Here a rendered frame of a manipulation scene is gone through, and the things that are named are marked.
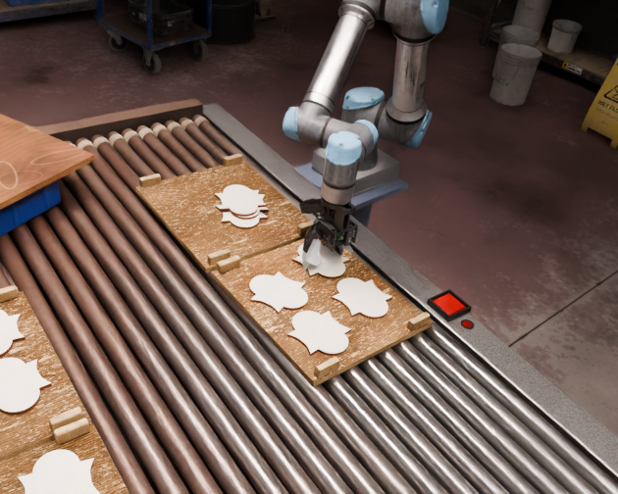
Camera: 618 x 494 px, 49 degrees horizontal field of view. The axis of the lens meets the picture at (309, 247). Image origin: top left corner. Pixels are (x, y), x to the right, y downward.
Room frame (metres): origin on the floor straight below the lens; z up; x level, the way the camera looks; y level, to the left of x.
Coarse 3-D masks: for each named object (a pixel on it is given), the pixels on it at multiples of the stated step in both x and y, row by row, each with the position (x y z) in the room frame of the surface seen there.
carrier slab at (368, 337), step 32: (256, 256) 1.33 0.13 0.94; (288, 256) 1.34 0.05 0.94; (352, 256) 1.38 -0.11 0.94; (224, 288) 1.20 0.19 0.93; (320, 288) 1.23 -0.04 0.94; (384, 288) 1.26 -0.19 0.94; (256, 320) 1.10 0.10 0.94; (288, 320) 1.11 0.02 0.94; (352, 320) 1.14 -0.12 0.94; (384, 320) 1.15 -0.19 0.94; (288, 352) 1.01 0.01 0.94; (352, 352) 1.04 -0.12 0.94
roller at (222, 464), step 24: (48, 216) 1.42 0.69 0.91; (72, 240) 1.32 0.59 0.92; (96, 264) 1.24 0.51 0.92; (96, 288) 1.16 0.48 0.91; (120, 312) 1.08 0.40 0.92; (144, 336) 1.02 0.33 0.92; (144, 360) 0.96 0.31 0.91; (168, 384) 0.90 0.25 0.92; (192, 408) 0.85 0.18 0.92; (192, 432) 0.80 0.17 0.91; (216, 456) 0.75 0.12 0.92; (240, 480) 0.70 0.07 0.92
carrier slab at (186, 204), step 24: (216, 168) 1.72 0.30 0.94; (240, 168) 1.74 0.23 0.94; (144, 192) 1.55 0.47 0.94; (168, 192) 1.56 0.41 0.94; (192, 192) 1.58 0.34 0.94; (216, 192) 1.59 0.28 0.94; (264, 192) 1.62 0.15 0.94; (168, 216) 1.45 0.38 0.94; (192, 216) 1.46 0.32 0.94; (216, 216) 1.48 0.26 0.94; (288, 216) 1.52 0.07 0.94; (192, 240) 1.36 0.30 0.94; (216, 240) 1.37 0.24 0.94; (240, 240) 1.38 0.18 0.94; (264, 240) 1.40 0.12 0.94; (288, 240) 1.41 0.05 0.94
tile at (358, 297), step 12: (336, 288) 1.24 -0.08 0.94; (348, 288) 1.24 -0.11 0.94; (360, 288) 1.24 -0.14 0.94; (372, 288) 1.25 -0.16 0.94; (336, 300) 1.20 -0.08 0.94; (348, 300) 1.20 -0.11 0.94; (360, 300) 1.20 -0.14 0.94; (372, 300) 1.21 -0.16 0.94; (384, 300) 1.21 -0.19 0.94; (360, 312) 1.16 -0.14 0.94; (372, 312) 1.16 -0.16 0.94; (384, 312) 1.17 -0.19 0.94
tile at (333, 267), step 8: (328, 248) 1.38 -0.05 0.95; (328, 256) 1.35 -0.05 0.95; (336, 256) 1.35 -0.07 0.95; (312, 264) 1.31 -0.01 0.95; (328, 264) 1.32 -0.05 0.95; (336, 264) 1.32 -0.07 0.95; (312, 272) 1.28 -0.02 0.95; (320, 272) 1.28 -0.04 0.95; (328, 272) 1.28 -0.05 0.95; (336, 272) 1.29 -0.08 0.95
